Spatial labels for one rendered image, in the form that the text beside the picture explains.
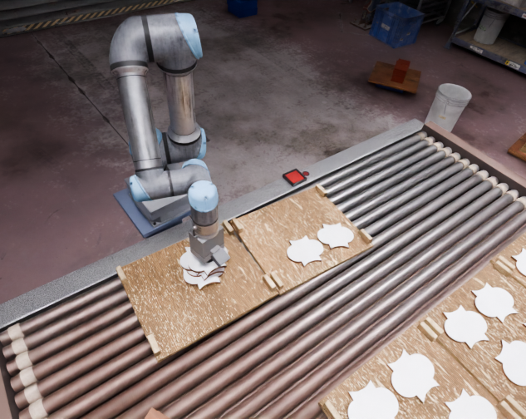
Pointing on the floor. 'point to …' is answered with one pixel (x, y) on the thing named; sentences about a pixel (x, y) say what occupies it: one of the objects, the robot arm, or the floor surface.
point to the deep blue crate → (396, 24)
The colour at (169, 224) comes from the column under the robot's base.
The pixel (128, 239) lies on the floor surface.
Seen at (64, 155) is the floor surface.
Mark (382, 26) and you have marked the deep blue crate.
